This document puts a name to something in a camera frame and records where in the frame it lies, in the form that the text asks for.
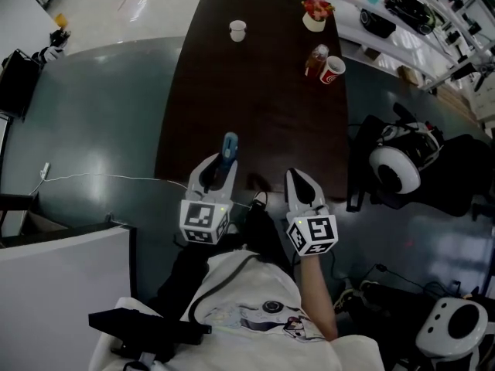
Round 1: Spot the white pot with red flowers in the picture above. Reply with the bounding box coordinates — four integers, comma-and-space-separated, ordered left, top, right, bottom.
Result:
300, 0, 336, 34

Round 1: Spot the amber tea bottle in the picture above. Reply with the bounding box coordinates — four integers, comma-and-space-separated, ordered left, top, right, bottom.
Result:
304, 43, 330, 78

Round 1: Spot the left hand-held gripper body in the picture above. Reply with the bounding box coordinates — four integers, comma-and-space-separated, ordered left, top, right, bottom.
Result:
179, 190, 234, 246

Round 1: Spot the person's black trouser leg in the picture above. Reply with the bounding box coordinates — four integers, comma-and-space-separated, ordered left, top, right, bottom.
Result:
227, 204, 295, 274

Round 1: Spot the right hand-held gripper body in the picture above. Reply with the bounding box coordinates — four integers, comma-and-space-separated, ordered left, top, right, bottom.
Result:
285, 203, 340, 257

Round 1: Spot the black office chair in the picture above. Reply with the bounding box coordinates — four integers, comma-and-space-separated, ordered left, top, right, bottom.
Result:
345, 102, 495, 218

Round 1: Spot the dark wooden table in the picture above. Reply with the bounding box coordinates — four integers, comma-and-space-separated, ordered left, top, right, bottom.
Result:
154, 0, 351, 201

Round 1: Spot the black helmet device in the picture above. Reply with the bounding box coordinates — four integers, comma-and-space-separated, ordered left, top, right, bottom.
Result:
383, 0, 438, 36

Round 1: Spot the white metal shelving rack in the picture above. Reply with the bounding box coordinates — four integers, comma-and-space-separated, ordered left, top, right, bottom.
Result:
289, 0, 495, 92

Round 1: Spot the person's right forearm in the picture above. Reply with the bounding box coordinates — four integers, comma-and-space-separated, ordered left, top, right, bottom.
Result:
299, 252, 340, 342

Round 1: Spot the person's black and white shoe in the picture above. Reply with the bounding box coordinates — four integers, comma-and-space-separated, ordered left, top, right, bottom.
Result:
250, 190, 269, 210

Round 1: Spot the white power cable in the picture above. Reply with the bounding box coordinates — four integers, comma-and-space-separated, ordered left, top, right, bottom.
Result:
38, 172, 191, 193

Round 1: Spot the person's left forearm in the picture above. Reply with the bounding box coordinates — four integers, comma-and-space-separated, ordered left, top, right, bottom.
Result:
148, 241, 212, 321

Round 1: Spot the black and white floor device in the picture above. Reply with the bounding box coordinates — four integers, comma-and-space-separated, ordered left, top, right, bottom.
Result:
31, 29, 73, 63

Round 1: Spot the black round speaker device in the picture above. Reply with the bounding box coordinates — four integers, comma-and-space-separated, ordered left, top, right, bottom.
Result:
359, 8, 398, 39

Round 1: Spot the black floor cable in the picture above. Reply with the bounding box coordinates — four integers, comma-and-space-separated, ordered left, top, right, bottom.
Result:
328, 262, 462, 298

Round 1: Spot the cardboard box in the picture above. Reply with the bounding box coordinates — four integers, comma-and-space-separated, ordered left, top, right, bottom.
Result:
396, 64, 421, 87

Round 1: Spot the black flat case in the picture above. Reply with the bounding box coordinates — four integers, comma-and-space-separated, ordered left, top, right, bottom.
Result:
0, 49, 42, 121

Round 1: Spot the red paper cup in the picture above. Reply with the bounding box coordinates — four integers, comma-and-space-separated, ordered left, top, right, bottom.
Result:
319, 55, 347, 87

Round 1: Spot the white desk with black edge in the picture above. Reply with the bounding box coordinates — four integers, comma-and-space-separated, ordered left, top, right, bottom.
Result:
0, 223, 138, 371

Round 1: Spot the white device with black face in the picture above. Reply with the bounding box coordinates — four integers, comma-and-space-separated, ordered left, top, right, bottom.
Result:
415, 297, 490, 359

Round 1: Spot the black chest-mounted box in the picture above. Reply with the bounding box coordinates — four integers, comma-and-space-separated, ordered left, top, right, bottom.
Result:
87, 308, 213, 348

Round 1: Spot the person's white printed shirt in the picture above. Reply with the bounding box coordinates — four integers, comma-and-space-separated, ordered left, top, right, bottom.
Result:
88, 250, 394, 371

